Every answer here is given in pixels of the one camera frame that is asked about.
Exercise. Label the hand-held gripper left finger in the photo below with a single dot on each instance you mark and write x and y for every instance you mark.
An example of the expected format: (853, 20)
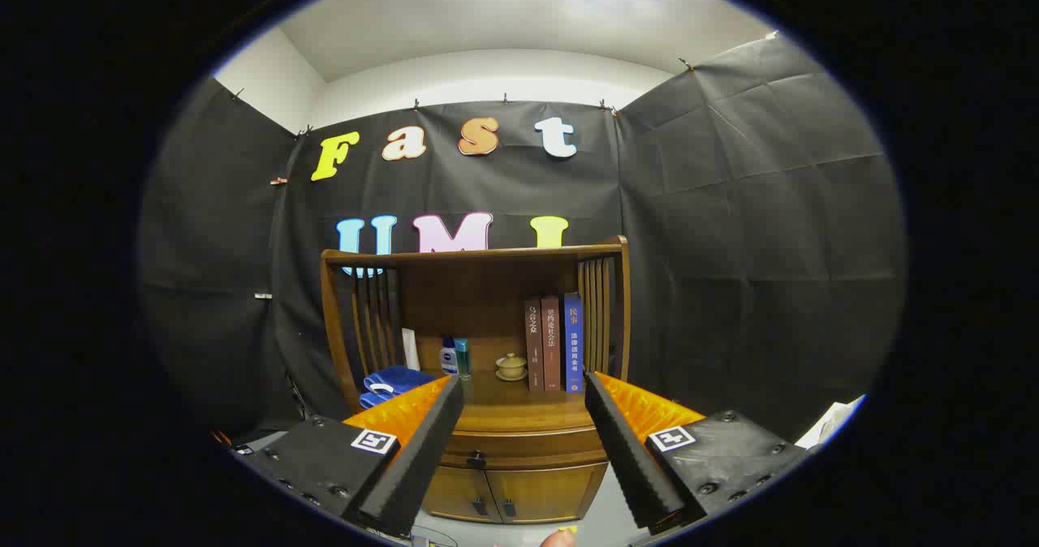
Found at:
(422, 458)

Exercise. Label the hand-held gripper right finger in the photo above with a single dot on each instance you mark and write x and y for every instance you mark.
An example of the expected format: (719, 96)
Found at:
(629, 458)

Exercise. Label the wooden cabinet door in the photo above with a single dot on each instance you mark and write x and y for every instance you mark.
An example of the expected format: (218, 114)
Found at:
(544, 490)
(454, 492)

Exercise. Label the wooden countertop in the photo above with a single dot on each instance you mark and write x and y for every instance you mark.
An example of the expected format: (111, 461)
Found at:
(503, 397)

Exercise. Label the wooden cabinet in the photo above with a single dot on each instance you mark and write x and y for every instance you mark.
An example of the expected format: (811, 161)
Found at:
(487, 287)

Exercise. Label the blue folded towel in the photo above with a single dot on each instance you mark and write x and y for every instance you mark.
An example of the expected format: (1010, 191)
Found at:
(390, 383)

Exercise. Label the white and blue bottle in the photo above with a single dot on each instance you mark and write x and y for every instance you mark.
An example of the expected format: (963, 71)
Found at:
(448, 359)

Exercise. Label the teal bottle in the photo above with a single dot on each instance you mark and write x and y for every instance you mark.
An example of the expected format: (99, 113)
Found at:
(463, 359)

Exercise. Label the white tube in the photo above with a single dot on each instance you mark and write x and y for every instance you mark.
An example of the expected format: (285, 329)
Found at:
(411, 349)

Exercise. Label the blue book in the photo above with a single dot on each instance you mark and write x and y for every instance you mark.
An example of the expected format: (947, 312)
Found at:
(573, 344)

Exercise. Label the beige lidded tea cup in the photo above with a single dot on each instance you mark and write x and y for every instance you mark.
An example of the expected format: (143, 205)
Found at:
(511, 366)

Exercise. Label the reddish brown book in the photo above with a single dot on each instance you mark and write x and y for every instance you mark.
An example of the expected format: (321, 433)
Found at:
(551, 344)

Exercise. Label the dark brown book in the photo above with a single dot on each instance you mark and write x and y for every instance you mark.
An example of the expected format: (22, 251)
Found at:
(534, 344)

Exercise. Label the black electronic device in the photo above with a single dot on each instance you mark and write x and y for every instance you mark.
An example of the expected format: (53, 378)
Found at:
(231, 443)

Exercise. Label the white paper sheet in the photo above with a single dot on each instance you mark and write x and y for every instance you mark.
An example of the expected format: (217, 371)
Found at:
(832, 421)

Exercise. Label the black backdrop cloth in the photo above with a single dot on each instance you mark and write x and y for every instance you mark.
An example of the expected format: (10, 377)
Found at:
(730, 206)

